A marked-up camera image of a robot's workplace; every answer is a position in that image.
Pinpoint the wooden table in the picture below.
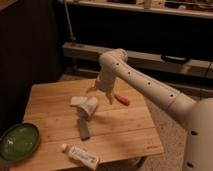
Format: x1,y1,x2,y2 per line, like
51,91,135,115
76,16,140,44
11,79,163,171

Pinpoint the white tube with label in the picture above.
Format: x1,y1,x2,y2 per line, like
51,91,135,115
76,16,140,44
61,144,100,170

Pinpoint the wooden wall shelf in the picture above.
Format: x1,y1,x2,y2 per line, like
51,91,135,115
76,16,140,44
62,42,213,79

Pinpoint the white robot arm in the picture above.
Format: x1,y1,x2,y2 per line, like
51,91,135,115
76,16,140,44
90,49,213,171

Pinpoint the grey rectangular block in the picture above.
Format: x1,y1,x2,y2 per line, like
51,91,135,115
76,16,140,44
77,118,90,141

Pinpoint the metal pole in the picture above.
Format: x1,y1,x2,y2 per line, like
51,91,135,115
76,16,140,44
63,0,76,46

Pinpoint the white ceramic cup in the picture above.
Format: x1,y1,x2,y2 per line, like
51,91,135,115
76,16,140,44
77,97,98,119

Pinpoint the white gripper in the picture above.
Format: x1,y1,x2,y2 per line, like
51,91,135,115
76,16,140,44
86,75,115,104

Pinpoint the black object on shelf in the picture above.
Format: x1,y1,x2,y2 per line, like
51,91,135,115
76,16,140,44
161,55,190,64

